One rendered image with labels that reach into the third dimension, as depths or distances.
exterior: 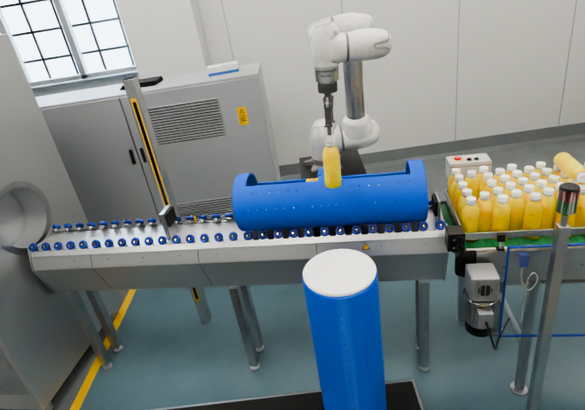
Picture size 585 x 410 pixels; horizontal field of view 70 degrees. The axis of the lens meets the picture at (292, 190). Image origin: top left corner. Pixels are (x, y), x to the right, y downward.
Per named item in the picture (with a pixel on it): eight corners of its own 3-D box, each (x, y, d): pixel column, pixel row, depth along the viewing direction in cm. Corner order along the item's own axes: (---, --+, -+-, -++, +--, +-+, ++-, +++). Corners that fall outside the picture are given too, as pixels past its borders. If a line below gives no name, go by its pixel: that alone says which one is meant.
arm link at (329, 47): (312, 69, 151) (349, 65, 151) (309, 23, 145) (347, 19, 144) (312, 65, 161) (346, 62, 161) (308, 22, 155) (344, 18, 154)
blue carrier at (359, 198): (252, 211, 227) (241, 164, 213) (419, 199, 211) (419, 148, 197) (240, 243, 202) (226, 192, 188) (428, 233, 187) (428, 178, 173)
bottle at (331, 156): (345, 184, 176) (342, 143, 168) (332, 190, 173) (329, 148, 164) (333, 179, 181) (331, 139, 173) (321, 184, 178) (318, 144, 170)
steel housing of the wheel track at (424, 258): (77, 269, 262) (55, 223, 247) (437, 253, 224) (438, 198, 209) (48, 300, 237) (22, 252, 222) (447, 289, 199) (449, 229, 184)
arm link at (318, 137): (311, 151, 256) (305, 117, 245) (340, 146, 255) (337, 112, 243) (312, 163, 242) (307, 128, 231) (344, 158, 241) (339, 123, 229)
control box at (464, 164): (445, 173, 223) (446, 156, 219) (485, 171, 220) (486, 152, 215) (449, 182, 214) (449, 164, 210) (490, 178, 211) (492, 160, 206)
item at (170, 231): (174, 230, 227) (166, 205, 220) (181, 229, 226) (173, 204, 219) (167, 240, 218) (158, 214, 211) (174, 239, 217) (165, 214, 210)
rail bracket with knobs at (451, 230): (443, 243, 186) (444, 223, 182) (460, 242, 185) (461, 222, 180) (447, 256, 178) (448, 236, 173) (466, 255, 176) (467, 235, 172)
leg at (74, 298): (106, 363, 273) (69, 287, 245) (114, 363, 272) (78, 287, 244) (101, 370, 267) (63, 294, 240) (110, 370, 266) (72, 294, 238)
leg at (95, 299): (117, 346, 285) (83, 272, 257) (124, 346, 284) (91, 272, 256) (112, 352, 280) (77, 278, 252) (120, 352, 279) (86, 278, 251)
